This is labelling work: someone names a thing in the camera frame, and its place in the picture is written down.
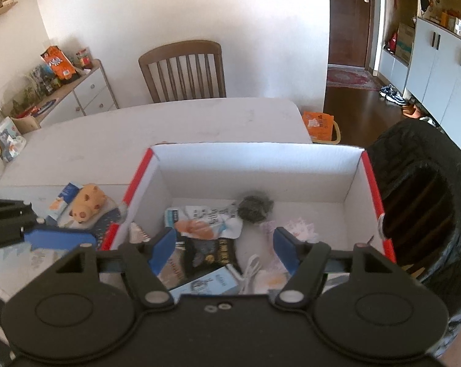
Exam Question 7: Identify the pale blue printed table mat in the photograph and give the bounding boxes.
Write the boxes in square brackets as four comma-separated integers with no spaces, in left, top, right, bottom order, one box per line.
[0,183,129,299]

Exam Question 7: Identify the white desktop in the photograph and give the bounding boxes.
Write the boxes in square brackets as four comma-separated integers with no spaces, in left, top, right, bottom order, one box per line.
[0,97,313,314]

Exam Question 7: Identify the brown wooden door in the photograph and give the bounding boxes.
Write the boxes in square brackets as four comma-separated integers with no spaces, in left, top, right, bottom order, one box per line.
[328,0,376,67]

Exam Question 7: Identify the group of glass jars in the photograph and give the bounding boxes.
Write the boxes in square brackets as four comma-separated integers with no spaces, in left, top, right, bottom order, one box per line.
[0,65,63,117]

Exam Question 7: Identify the grey scrubber ball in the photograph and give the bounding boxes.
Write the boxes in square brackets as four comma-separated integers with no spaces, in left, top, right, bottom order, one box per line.
[236,194,274,224]

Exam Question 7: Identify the white wooden sideboard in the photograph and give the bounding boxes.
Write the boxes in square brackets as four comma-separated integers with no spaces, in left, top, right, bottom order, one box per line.
[9,59,119,127]

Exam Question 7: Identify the blue biscuit packet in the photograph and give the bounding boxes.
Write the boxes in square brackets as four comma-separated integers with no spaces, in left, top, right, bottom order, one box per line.
[49,182,82,222]

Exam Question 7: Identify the orange snack bag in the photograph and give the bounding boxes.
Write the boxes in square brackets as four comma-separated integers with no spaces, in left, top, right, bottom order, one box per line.
[40,46,77,85]

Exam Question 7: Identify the white cable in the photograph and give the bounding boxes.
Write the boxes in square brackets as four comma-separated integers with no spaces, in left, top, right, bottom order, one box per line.
[238,254,263,295]

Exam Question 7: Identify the beige snack packet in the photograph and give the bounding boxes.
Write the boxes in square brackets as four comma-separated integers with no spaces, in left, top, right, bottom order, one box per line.
[158,248,187,289]

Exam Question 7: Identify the red patterned rug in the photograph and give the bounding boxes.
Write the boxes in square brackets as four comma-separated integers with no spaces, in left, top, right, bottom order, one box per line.
[326,67,380,91]

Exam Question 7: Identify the dark sneakers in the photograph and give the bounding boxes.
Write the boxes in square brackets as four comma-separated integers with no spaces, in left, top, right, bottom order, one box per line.
[379,84,409,105]

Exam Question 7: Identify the blue round tray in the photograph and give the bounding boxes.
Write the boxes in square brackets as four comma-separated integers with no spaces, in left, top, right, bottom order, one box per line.
[32,98,58,114]

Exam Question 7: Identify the orange spotted toy pig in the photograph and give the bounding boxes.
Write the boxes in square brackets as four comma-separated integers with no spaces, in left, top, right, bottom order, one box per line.
[68,183,109,224]

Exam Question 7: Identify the large cardboard box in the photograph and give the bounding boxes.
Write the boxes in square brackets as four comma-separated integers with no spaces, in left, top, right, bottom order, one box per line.
[395,23,416,64]

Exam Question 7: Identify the white orange packet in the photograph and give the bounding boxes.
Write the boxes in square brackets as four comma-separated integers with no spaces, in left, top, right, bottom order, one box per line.
[251,265,292,295]

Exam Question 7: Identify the orange printed bag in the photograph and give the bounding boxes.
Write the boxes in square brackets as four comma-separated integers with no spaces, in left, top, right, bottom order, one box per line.
[302,111,340,144]

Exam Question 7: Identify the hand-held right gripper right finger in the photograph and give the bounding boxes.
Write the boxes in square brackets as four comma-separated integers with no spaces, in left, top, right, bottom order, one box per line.
[272,227,397,310]

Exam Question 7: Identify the red cardboard box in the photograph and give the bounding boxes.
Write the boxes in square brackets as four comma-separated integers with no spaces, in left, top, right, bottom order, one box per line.
[96,142,397,299]

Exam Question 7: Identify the white printed bag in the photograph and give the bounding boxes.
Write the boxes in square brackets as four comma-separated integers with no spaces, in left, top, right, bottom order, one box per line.
[0,117,28,161]

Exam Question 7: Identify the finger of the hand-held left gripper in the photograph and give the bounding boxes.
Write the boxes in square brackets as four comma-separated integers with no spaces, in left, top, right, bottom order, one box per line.
[22,225,98,252]

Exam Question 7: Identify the small brown cardboard box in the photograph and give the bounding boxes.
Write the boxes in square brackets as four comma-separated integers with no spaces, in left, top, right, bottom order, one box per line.
[10,115,42,134]

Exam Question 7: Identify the red-lidded jars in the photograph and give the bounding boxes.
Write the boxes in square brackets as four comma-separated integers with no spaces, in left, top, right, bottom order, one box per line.
[75,48,92,69]

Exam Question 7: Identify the brown wooden chair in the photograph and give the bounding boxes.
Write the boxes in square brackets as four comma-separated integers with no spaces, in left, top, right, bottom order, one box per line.
[139,40,227,104]

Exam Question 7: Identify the grey tall cabinet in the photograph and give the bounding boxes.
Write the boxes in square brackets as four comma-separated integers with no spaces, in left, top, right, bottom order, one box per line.
[379,0,461,154]

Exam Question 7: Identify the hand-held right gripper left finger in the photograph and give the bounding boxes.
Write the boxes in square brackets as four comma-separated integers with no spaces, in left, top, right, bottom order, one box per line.
[55,227,179,310]

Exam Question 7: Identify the blue white packet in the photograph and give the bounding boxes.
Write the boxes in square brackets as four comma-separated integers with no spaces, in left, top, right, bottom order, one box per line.
[169,265,240,302]

